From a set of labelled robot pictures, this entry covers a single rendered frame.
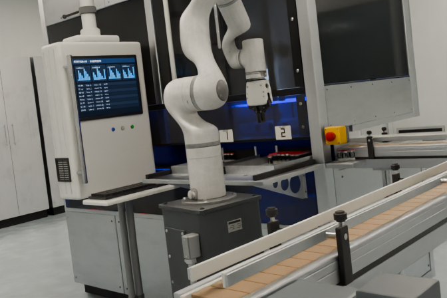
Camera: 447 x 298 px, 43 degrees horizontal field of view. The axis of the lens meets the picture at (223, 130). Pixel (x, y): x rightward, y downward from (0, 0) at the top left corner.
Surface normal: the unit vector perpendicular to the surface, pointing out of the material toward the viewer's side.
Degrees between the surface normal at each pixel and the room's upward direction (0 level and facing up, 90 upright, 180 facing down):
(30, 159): 90
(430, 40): 90
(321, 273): 90
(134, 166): 90
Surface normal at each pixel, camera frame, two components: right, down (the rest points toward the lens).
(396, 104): 0.73, -0.05
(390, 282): -0.11, -0.99
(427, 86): -0.67, 0.11
